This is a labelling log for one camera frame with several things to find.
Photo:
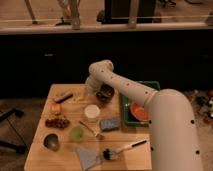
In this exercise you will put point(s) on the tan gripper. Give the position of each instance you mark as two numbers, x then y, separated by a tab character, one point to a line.
90	89

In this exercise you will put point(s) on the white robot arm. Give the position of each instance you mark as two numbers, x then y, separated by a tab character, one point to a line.
172	126

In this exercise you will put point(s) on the white cup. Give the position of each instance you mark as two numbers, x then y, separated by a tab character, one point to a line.
92	112

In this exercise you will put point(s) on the green plastic cup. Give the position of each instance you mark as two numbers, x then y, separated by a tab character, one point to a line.
76	134

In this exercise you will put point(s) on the dark brown bowl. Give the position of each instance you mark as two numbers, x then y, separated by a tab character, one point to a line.
105	94

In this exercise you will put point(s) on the dark eraser block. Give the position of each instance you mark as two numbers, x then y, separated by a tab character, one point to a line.
63	97

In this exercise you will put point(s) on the orange fruit piece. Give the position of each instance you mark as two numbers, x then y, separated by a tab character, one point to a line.
56	109

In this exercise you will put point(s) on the blue sponge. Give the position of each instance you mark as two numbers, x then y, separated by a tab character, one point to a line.
109	124

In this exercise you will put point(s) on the wooden folding table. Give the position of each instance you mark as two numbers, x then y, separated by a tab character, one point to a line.
65	159

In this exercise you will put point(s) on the metal fork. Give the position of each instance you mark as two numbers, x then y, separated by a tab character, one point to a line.
96	134

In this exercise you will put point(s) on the green plastic tray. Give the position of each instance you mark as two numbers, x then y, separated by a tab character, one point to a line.
125	102

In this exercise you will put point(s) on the orange bowl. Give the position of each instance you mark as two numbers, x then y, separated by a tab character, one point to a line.
138	112

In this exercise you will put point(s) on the black white dish brush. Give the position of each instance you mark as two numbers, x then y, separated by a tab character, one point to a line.
112	154

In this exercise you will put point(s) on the blue grey cloth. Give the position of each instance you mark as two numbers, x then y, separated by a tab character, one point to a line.
88	158

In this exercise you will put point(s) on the black chair base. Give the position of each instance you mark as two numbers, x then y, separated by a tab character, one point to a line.
13	139

